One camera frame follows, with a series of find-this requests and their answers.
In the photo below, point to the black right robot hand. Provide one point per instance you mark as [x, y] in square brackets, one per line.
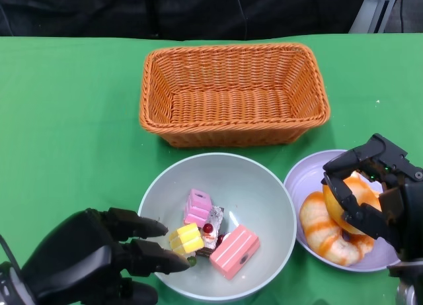
[409, 212]

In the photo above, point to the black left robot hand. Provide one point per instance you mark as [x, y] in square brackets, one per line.
[76, 258]

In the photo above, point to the large round twisted bread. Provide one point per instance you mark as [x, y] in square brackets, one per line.
[363, 196]

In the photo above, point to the small orange striped bread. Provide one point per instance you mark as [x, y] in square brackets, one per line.
[317, 225]

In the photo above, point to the yellow cake slice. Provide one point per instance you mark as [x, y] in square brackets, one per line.
[186, 239]

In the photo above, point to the pink cake slice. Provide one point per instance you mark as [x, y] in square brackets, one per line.
[196, 205]

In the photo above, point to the chocolate cake slice with cherry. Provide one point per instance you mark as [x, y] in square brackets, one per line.
[215, 215]

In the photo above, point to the salmon striped cake block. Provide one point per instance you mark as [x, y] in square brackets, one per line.
[234, 252]

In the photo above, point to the grey round bowl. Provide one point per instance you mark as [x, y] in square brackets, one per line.
[231, 176]

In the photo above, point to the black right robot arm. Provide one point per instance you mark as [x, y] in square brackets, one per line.
[408, 285]

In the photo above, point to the lilac round plate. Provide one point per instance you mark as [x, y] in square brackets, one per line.
[307, 176]

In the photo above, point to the orange wicker basket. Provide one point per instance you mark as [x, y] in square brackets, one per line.
[231, 103]

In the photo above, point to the green tablecloth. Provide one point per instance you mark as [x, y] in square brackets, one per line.
[66, 103]

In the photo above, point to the black backdrop curtain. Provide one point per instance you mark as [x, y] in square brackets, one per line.
[99, 10]

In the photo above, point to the grey metal frame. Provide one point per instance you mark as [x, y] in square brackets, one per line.
[367, 14]

